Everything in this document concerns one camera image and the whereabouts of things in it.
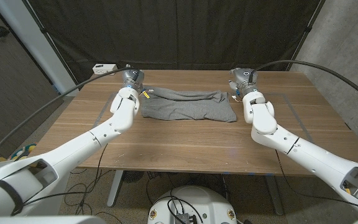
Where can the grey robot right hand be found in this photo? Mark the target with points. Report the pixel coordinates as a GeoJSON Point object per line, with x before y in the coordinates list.
{"type": "Point", "coordinates": [244, 77]}

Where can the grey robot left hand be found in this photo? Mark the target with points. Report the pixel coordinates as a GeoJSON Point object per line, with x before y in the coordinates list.
{"type": "Point", "coordinates": [133, 75]}

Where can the grey shorts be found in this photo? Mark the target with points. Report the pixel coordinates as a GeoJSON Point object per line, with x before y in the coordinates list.
{"type": "Point", "coordinates": [188, 107]}

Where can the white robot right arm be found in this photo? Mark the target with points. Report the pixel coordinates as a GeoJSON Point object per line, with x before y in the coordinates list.
{"type": "Point", "coordinates": [306, 152]}

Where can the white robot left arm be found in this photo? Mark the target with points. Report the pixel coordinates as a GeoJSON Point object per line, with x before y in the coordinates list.
{"type": "Point", "coordinates": [73, 146]}

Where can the white power strip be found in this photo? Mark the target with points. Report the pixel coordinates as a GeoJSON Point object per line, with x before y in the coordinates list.
{"type": "Point", "coordinates": [102, 69]}

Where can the grey tape outline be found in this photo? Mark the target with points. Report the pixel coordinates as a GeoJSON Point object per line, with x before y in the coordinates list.
{"type": "Point", "coordinates": [297, 117]}

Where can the black backdrop curtain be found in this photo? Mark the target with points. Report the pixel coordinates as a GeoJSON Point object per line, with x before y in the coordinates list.
{"type": "Point", "coordinates": [182, 31]}

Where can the black backdrop stand pole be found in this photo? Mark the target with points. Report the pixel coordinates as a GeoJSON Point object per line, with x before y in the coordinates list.
{"type": "Point", "coordinates": [307, 28]}
{"type": "Point", "coordinates": [43, 30]}

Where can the dark round floor object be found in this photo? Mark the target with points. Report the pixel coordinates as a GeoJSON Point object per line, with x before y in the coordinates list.
{"type": "Point", "coordinates": [132, 176]}

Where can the white pillar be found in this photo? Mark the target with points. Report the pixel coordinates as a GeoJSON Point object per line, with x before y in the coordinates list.
{"type": "Point", "coordinates": [33, 37]}

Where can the white table leg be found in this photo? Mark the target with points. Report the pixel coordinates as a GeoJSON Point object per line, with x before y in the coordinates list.
{"type": "Point", "coordinates": [273, 196]}
{"type": "Point", "coordinates": [115, 189]}

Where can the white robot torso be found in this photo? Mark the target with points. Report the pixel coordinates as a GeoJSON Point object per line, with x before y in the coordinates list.
{"type": "Point", "coordinates": [204, 202]}

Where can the colourful toy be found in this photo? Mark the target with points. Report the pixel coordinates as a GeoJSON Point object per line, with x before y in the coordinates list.
{"type": "Point", "coordinates": [20, 153]}

